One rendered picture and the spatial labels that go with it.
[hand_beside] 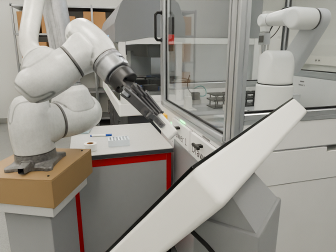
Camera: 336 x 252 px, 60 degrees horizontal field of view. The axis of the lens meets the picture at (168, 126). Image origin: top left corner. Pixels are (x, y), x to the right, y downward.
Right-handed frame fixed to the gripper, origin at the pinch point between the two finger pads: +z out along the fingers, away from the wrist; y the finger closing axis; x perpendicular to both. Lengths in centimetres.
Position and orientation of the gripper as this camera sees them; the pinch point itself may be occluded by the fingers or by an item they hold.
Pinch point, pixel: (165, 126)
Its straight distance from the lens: 78.2
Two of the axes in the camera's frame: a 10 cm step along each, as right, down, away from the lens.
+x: -6.5, 6.9, 3.1
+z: 6.6, 7.2, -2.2
